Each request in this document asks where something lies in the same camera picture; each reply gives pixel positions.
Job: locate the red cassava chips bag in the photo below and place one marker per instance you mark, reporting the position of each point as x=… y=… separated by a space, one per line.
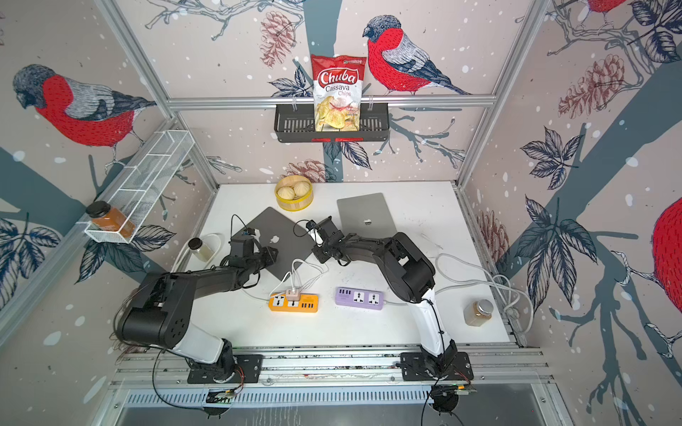
x=337 y=92

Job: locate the right steamed bun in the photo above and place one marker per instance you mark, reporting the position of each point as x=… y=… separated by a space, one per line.
x=301 y=189

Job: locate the yellow wooden bun basket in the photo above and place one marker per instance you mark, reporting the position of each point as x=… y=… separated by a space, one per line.
x=299 y=203

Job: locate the left steamed bun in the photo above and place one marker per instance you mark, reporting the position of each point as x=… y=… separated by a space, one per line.
x=287 y=193

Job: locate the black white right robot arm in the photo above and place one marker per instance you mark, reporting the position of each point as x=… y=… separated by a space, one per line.
x=409 y=275

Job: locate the small jar black lid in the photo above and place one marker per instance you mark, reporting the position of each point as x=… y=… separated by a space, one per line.
x=200 y=249

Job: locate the small jar silver lid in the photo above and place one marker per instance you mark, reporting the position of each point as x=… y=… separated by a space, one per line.
x=479 y=312

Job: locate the orange sauce jar black lid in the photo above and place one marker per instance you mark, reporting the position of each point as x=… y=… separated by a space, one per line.
x=110 y=219

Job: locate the silver laptop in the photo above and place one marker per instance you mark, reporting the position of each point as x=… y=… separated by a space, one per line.
x=367 y=216

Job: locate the black wall basket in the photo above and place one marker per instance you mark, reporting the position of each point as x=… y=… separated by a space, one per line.
x=295 y=124

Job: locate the dark grey laptop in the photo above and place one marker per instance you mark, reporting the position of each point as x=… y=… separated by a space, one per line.
x=279 y=232

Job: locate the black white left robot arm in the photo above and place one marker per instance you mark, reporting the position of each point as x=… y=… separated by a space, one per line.
x=159 y=314

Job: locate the steamed bun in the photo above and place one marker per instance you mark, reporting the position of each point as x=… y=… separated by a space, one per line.
x=301 y=189
x=287 y=193

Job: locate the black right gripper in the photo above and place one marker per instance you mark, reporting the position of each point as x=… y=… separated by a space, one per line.
x=318 y=256

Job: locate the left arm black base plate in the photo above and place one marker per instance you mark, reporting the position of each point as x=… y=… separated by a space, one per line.
x=228 y=369

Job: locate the pink charger adapter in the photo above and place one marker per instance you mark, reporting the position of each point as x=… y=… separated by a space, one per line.
x=293 y=295

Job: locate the white wire wall shelf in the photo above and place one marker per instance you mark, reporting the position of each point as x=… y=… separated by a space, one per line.
x=143 y=183

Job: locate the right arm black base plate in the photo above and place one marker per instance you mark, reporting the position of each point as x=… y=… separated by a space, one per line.
x=416 y=367

